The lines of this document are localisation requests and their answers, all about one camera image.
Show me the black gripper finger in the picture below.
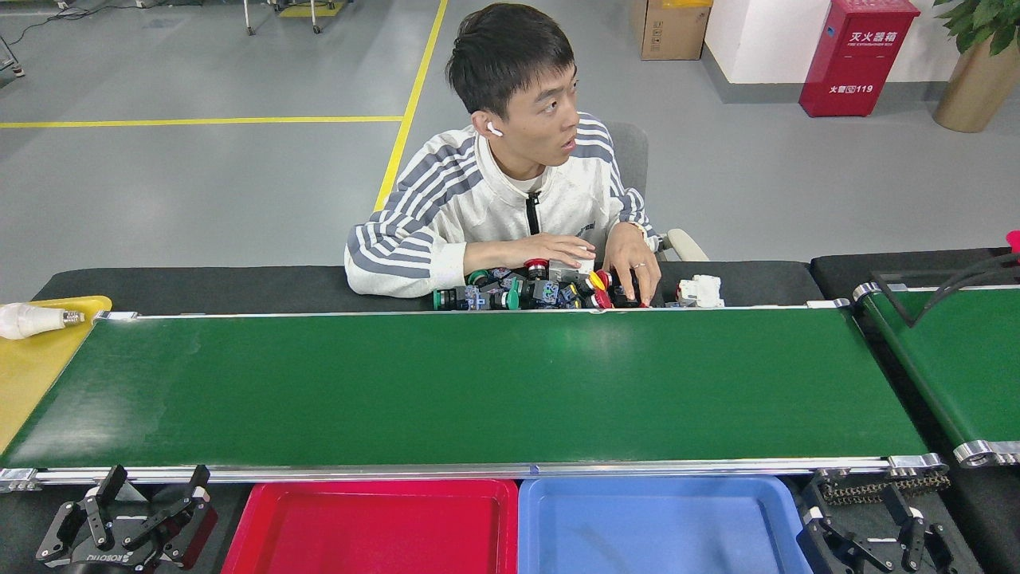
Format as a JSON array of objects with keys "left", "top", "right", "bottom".
[
  {"left": 877, "top": 482, "right": 955, "bottom": 573},
  {"left": 797, "top": 478, "right": 871, "bottom": 574}
]

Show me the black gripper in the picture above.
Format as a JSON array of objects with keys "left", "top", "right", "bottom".
[{"left": 36, "top": 466, "right": 218, "bottom": 574}]

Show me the white circuit breaker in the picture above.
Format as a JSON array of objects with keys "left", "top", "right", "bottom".
[{"left": 677, "top": 274, "right": 726, "bottom": 309}]

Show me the blue plastic tray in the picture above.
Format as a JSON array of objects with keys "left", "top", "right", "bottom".
[{"left": 518, "top": 476, "right": 814, "bottom": 574}]

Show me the yellow plastic tray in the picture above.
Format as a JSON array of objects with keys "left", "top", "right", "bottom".
[{"left": 0, "top": 296, "right": 112, "bottom": 455}]

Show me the short green conveyor belt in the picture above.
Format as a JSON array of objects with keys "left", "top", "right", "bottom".
[{"left": 853, "top": 281, "right": 1020, "bottom": 469}]

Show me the red plastic tray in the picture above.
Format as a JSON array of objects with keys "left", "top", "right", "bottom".
[{"left": 222, "top": 478, "right": 519, "bottom": 574}]

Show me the long green conveyor belt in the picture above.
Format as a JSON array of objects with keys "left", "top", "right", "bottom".
[{"left": 0, "top": 300, "right": 951, "bottom": 493}]

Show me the seated person's left hand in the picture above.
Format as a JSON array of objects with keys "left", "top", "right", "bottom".
[{"left": 602, "top": 223, "right": 662, "bottom": 307}]

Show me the seated person's right hand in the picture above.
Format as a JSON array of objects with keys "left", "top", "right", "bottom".
[{"left": 510, "top": 235, "right": 596, "bottom": 269}]

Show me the white light bulb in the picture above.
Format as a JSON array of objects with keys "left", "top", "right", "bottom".
[{"left": 0, "top": 303, "right": 85, "bottom": 341}]

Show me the seated person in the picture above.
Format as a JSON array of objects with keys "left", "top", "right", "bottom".
[{"left": 344, "top": 2, "right": 662, "bottom": 308}]

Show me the potted plant in gold planter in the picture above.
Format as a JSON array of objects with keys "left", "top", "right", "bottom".
[{"left": 932, "top": 0, "right": 1020, "bottom": 133}]

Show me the red fire extinguisher box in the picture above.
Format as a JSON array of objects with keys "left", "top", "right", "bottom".
[{"left": 799, "top": 0, "right": 921, "bottom": 118}]

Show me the brown cardboard box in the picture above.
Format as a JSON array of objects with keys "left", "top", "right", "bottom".
[{"left": 630, "top": 0, "right": 712, "bottom": 61}]

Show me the conveyor drive chain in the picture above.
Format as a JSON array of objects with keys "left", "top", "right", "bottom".
[{"left": 821, "top": 470, "right": 951, "bottom": 505}]

